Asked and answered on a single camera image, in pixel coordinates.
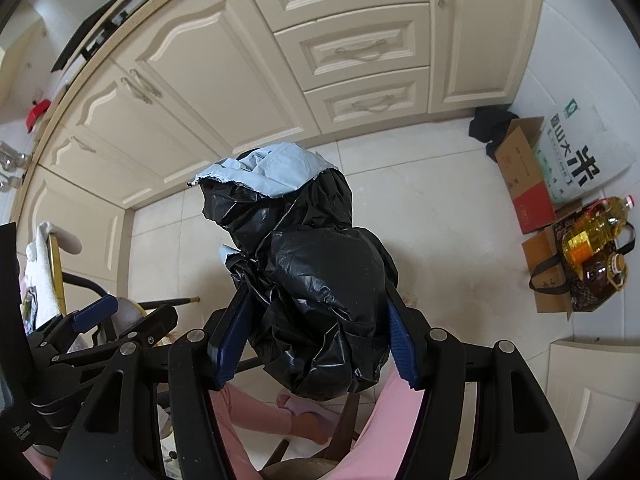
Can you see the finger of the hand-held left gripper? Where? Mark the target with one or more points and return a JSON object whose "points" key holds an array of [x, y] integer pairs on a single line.
{"points": [[150, 325], [92, 312]]}

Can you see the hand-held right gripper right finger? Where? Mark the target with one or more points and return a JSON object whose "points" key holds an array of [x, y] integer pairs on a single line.
{"points": [[402, 355]]}

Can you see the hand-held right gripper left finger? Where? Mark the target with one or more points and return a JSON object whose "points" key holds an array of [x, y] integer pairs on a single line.
{"points": [[232, 350]]}

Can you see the clear knotted plastic bag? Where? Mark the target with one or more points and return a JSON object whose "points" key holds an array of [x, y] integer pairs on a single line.
{"points": [[130, 312]]}

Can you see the large black plastic bag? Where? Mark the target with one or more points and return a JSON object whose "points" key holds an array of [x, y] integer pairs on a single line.
{"points": [[320, 310]]}

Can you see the grey torn courier bag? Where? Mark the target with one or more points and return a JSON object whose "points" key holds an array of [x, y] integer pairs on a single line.
{"points": [[280, 195]]}

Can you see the black table leg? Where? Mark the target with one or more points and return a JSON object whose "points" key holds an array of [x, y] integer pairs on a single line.
{"points": [[170, 301], [90, 282]]}

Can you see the white towel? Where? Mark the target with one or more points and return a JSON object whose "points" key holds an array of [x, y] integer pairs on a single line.
{"points": [[45, 270]]}

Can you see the wooden chair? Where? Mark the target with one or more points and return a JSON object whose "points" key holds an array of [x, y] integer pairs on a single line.
{"points": [[345, 425]]}

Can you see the person's pink socked foot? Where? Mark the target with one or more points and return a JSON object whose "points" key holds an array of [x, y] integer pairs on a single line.
{"points": [[305, 412]]}

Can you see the white door panel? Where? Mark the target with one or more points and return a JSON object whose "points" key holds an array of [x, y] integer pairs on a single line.
{"points": [[585, 385]]}

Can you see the red pot lid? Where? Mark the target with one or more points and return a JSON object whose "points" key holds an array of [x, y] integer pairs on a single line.
{"points": [[37, 110]]}

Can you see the brown red cardboard box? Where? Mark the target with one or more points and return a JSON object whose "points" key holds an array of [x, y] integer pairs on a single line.
{"points": [[525, 180]]}

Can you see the yellow cooking oil bottle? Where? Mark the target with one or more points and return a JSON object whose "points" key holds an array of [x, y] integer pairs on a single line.
{"points": [[590, 235]]}

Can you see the beige kitchen countertop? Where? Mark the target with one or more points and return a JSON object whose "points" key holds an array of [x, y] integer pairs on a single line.
{"points": [[77, 80]]}

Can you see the black cloth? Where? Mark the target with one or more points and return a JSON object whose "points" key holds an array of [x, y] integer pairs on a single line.
{"points": [[492, 125]]}

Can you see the cream base cabinets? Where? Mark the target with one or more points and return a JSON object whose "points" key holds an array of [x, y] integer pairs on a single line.
{"points": [[200, 60]]}

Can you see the white rice sack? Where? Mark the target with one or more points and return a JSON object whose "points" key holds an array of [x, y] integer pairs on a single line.
{"points": [[585, 150]]}

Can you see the black gas hob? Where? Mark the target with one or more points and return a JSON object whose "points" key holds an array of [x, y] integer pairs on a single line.
{"points": [[110, 15]]}

